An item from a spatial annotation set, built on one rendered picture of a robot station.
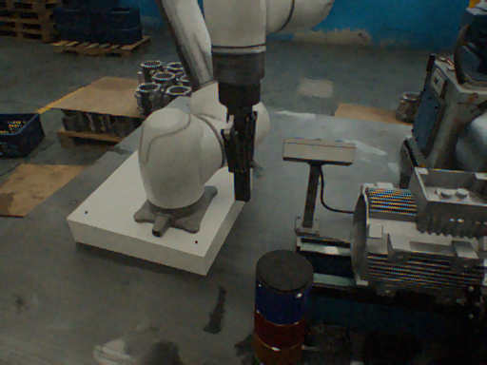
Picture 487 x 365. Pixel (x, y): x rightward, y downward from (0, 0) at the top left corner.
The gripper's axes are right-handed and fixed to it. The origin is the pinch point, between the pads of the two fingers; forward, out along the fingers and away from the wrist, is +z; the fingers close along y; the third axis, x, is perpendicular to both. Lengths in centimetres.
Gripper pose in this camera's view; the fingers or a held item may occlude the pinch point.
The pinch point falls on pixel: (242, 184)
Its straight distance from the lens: 71.3
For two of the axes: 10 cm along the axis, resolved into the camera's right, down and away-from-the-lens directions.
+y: -3.6, 4.5, -8.2
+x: 9.3, 1.5, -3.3
